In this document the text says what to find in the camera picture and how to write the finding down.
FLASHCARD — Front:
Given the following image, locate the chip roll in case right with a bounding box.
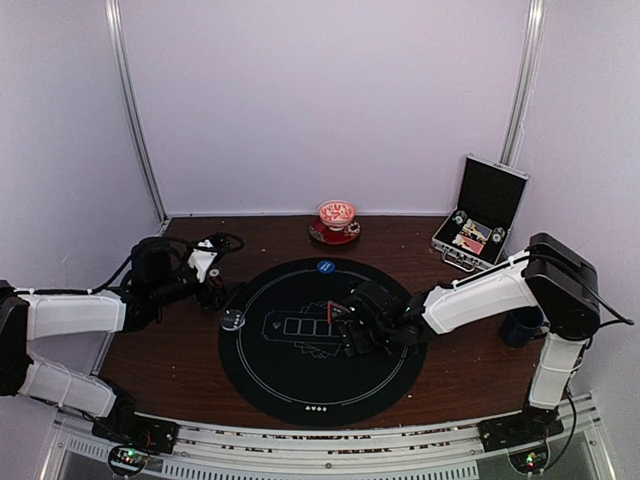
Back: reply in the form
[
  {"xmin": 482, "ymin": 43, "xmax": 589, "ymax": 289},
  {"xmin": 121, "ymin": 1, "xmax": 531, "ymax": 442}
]
[{"xmin": 490, "ymin": 227, "xmax": 508, "ymax": 244}]

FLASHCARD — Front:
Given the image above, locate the red patterned bowl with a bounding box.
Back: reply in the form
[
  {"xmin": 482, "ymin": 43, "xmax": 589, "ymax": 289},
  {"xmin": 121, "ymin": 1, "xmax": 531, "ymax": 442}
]
[{"xmin": 318, "ymin": 200, "xmax": 356, "ymax": 231}]

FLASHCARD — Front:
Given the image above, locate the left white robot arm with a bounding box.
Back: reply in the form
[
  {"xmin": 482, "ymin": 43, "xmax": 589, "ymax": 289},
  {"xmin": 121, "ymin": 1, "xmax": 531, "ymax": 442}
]
[{"xmin": 1, "ymin": 233, "xmax": 245, "ymax": 444}]

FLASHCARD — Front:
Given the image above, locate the aluminium frame post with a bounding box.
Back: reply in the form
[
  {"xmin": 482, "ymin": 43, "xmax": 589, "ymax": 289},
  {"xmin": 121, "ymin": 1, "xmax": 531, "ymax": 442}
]
[
  {"xmin": 105, "ymin": 0, "xmax": 168, "ymax": 225},
  {"xmin": 499, "ymin": 0, "xmax": 546, "ymax": 167}
]

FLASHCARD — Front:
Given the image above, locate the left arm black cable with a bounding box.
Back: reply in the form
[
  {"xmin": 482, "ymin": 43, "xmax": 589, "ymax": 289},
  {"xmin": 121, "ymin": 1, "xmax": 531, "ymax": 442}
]
[{"xmin": 79, "ymin": 230, "xmax": 246, "ymax": 301}]

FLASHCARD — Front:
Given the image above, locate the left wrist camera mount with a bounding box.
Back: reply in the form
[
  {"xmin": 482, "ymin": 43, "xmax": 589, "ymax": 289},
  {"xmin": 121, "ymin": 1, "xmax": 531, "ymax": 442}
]
[{"xmin": 187, "ymin": 239, "xmax": 219, "ymax": 283}]

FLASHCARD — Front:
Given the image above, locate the dark blue mug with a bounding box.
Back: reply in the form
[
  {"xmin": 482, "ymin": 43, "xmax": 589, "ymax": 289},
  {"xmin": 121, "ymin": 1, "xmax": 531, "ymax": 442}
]
[{"xmin": 499, "ymin": 307, "xmax": 544, "ymax": 348}]

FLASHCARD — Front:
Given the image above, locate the red floral saucer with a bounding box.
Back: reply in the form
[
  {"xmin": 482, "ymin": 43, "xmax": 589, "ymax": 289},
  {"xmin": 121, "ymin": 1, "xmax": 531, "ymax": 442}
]
[{"xmin": 309, "ymin": 216, "xmax": 361, "ymax": 246}]

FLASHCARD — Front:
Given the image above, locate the playing card deck in case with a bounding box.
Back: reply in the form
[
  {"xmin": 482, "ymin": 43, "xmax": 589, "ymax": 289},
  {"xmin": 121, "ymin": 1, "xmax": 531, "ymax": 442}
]
[{"xmin": 452, "ymin": 219, "xmax": 492, "ymax": 255}]

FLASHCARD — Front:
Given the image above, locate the right aluminium frame post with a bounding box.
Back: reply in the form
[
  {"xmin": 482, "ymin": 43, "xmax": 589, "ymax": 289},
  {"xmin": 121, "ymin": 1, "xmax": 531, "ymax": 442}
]
[{"xmin": 499, "ymin": 0, "xmax": 546, "ymax": 167}]

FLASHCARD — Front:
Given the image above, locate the chip roll in case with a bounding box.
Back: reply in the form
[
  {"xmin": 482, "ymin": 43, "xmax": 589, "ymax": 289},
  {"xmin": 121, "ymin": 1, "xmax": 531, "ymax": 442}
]
[
  {"xmin": 490, "ymin": 227, "xmax": 508, "ymax": 244},
  {"xmin": 451, "ymin": 210, "xmax": 468, "ymax": 226}
]

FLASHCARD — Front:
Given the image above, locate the clear dealer button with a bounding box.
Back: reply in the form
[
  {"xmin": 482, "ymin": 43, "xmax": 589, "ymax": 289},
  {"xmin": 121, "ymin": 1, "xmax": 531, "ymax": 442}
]
[{"xmin": 220, "ymin": 309, "xmax": 246, "ymax": 332}]

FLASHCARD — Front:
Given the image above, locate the round black poker mat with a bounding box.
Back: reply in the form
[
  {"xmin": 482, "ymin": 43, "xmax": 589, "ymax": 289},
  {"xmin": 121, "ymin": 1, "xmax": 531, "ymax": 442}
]
[{"xmin": 218, "ymin": 257, "xmax": 427, "ymax": 428}]

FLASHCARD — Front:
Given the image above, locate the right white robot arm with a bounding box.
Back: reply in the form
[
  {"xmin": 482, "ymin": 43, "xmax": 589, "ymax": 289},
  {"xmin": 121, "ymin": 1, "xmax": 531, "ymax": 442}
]
[{"xmin": 339, "ymin": 233, "xmax": 601, "ymax": 442}]

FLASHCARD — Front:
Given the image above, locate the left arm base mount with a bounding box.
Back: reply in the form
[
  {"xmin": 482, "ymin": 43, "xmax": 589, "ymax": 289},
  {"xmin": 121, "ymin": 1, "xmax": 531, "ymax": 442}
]
[{"xmin": 83, "ymin": 392, "xmax": 179, "ymax": 479}]

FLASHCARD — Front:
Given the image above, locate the left aluminium frame post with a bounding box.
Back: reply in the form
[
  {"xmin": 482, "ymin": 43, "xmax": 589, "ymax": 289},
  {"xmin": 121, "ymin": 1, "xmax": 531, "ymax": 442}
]
[{"xmin": 105, "ymin": 0, "xmax": 168, "ymax": 225}]

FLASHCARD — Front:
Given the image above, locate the aluminium poker case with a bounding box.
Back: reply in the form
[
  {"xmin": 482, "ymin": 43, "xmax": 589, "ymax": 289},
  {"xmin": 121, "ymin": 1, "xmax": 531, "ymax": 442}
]
[{"xmin": 431, "ymin": 155, "xmax": 529, "ymax": 273}]

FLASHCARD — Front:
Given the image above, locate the blue small blind button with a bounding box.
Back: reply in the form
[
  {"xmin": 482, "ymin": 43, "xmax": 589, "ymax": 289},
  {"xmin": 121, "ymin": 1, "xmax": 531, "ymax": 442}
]
[{"xmin": 316, "ymin": 260, "xmax": 336, "ymax": 274}]

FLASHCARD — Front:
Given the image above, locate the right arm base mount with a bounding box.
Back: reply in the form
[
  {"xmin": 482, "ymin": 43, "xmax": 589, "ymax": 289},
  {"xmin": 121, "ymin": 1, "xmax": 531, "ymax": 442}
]
[{"xmin": 477, "ymin": 404, "xmax": 574, "ymax": 476}]

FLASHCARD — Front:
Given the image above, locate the chip roll in case left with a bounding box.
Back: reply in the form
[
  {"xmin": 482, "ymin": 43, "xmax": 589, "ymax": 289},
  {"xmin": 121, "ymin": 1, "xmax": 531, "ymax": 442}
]
[{"xmin": 451, "ymin": 210, "xmax": 468, "ymax": 226}]

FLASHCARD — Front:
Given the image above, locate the triangular all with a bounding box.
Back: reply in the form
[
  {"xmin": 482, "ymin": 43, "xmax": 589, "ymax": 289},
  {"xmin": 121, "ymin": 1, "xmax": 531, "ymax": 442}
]
[{"xmin": 327, "ymin": 301, "xmax": 351, "ymax": 323}]

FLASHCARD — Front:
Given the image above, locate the orange black chip stack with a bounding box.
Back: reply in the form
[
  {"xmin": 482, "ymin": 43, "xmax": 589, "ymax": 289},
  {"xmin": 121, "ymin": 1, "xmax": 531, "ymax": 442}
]
[{"xmin": 206, "ymin": 268, "xmax": 224, "ymax": 290}]

